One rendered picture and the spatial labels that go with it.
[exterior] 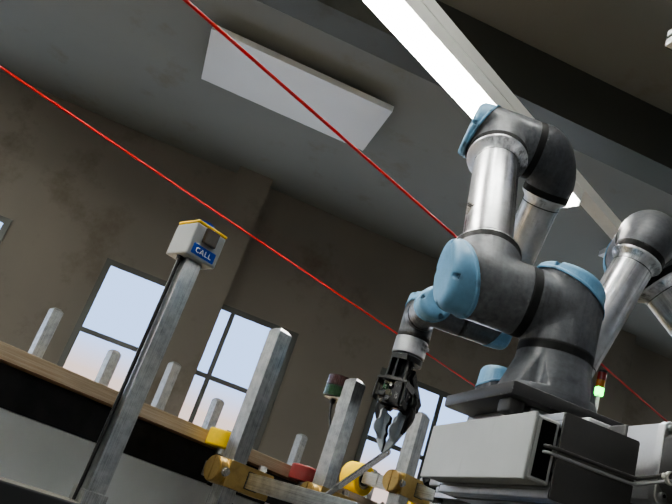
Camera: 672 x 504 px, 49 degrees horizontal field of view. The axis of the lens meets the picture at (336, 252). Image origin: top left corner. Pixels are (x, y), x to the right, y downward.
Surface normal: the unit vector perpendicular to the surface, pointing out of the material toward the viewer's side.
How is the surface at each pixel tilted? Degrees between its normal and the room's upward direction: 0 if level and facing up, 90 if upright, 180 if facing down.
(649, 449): 90
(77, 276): 90
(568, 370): 72
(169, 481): 90
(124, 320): 90
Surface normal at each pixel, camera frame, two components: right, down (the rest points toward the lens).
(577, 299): 0.13, -0.33
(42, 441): 0.69, -0.04
